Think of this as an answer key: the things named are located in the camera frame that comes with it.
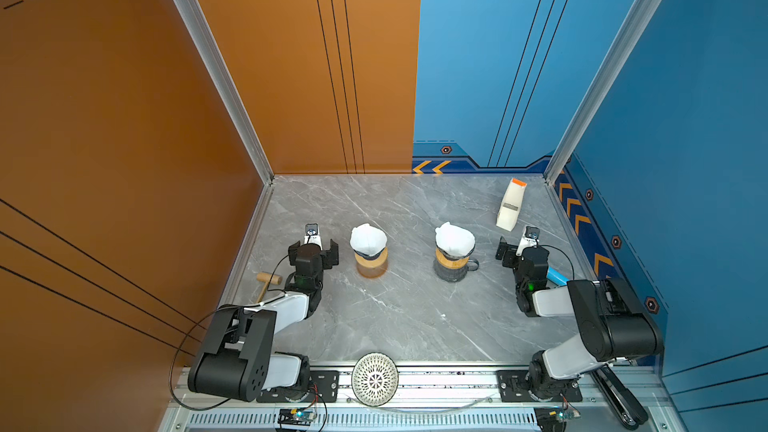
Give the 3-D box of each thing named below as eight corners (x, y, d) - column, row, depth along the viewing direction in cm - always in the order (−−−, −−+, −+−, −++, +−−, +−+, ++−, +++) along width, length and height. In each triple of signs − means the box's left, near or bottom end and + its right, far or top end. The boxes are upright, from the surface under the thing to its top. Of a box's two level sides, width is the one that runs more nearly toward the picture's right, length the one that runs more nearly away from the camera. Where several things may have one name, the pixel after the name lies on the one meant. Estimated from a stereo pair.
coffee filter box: (494, 226, 108) (503, 204, 98) (502, 200, 116) (511, 177, 106) (509, 231, 106) (520, 209, 97) (516, 204, 114) (527, 182, 105)
